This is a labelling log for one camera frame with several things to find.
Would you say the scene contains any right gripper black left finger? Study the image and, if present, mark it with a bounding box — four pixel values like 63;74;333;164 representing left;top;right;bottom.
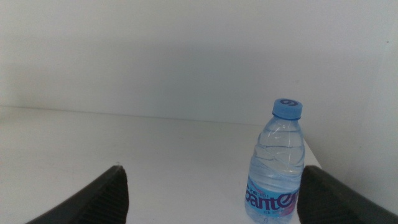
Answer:
26;165;130;224

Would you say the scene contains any clear water bottle blue label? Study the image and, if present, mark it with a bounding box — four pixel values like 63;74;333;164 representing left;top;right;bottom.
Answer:
244;98;306;224

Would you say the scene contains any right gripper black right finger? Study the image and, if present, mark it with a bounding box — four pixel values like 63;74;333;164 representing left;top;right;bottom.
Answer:
296;165;398;224

